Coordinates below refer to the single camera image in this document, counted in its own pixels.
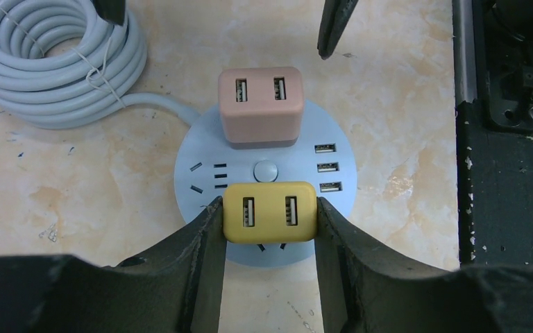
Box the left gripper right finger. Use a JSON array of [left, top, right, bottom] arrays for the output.
[[314, 198, 533, 332]]

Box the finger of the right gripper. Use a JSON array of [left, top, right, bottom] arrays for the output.
[[317, 0, 359, 60], [92, 0, 126, 26]]

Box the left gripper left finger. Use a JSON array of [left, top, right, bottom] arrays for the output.
[[0, 197, 227, 332]]

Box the blue-grey socket cable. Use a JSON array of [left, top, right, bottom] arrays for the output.
[[0, 0, 202, 130]]

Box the yellow USB charger plug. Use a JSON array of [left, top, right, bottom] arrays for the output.
[[223, 182, 317, 244]]

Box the pink USB charger plug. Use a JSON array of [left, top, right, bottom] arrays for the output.
[[218, 67, 305, 149]]

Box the round blue power socket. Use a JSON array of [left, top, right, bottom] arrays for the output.
[[174, 99, 358, 268]]

